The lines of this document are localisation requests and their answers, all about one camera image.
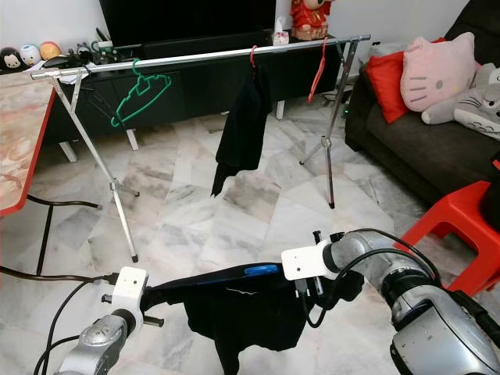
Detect blue plastic clothes hanger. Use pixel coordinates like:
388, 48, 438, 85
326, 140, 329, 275
164, 264, 284, 293

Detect plain black garment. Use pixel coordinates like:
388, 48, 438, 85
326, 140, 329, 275
162, 266, 313, 375

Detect green plastic clothes hanger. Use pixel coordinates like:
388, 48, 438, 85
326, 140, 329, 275
110, 59, 173, 128

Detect red empty clothes hanger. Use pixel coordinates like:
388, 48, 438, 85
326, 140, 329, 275
307, 37, 329, 104

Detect red plastic stool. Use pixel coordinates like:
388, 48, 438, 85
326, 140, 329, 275
398, 180, 500, 296

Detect dark grey sofa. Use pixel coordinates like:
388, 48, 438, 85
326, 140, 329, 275
346, 0, 500, 205

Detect marble pattern folding table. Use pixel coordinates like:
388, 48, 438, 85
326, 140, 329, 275
0, 72, 138, 282

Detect black TV stand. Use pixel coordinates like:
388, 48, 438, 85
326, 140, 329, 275
47, 33, 360, 161

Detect red cushion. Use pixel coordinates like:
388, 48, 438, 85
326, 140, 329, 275
365, 43, 415, 124

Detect grey plush toy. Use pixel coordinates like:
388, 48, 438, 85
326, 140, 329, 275
422, 62, 500, 141

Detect pink cat face pillow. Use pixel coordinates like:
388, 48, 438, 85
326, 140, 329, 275
400, 31, 481, 113

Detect white tissue box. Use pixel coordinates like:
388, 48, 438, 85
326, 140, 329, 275
273, 16, 291, 46

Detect red fortune god statue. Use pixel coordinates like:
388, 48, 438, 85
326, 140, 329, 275
291, 0, 335, 41

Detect orange round doll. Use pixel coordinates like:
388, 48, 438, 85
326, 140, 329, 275
40, 40, 62, 61

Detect white round doll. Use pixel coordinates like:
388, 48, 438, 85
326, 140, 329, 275
20, 44, 41, 66

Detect black round doll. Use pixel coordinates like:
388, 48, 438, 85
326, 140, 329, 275
1, 48, 24, 71

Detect black flat television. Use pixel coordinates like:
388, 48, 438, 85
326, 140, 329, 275
99, 0, 278, 48

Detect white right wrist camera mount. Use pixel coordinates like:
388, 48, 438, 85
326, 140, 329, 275
281, 245, 335, 281

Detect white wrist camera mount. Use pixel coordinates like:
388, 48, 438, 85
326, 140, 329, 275
281, 245, 335, 281
111, 267, 149, 335

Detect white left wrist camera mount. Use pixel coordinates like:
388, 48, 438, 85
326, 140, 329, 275
111, 267, 149, 335

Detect silver metal clothes rail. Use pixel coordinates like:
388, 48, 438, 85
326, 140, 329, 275
30, 34, 372, 263

